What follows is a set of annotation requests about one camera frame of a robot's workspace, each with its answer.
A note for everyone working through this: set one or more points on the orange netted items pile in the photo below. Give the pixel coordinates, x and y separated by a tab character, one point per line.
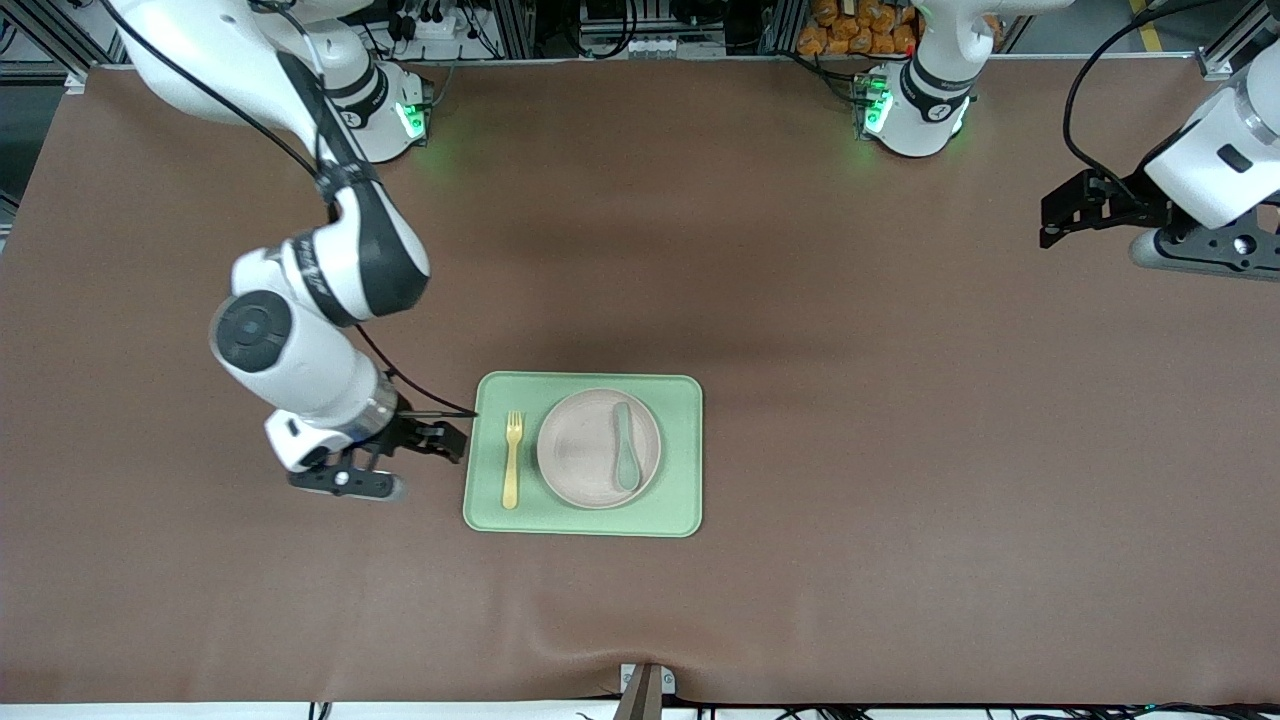
850	30

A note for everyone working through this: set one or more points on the teal green plastic spoon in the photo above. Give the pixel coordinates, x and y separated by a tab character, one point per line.
627	460

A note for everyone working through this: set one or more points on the brown table cover mat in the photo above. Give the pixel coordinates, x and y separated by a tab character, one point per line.
800	600

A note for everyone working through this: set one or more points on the aluminium frame rail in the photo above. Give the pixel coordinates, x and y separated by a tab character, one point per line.
75	78
1215	62

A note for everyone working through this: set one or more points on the light green rectangular tray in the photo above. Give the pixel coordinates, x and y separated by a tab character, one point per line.
680	450

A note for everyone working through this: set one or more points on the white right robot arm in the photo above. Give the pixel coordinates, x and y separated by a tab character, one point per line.
300	370

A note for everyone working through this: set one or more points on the beige round plate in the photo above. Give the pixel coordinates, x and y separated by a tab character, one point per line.
580	450

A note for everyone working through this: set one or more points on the white power strip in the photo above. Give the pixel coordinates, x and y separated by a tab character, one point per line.
440	28

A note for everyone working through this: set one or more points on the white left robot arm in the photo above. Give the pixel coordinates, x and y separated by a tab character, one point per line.
1220	150

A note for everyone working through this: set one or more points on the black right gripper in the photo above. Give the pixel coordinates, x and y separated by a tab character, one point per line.
408	431

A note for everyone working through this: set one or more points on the metal table edge bracket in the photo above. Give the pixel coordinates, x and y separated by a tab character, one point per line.
645	695

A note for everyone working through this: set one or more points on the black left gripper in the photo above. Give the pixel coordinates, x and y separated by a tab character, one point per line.
1128	207

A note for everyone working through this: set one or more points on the yellow plastic fork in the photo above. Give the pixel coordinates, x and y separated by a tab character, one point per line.
512	470

